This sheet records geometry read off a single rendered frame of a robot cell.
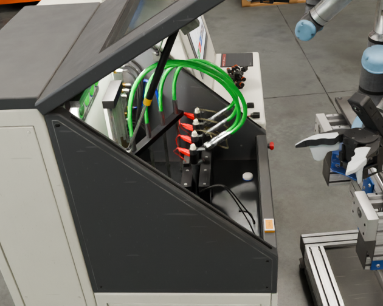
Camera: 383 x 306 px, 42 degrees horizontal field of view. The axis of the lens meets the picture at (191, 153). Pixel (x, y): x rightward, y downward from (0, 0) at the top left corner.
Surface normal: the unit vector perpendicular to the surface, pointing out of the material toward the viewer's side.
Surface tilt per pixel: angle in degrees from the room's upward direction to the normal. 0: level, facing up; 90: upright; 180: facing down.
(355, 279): 0
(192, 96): 90
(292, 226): 0
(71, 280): 90
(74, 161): 90
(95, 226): 90
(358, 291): 0
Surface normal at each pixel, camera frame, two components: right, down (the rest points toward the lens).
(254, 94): -0.07, -0.82
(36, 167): -0.07, 0.57
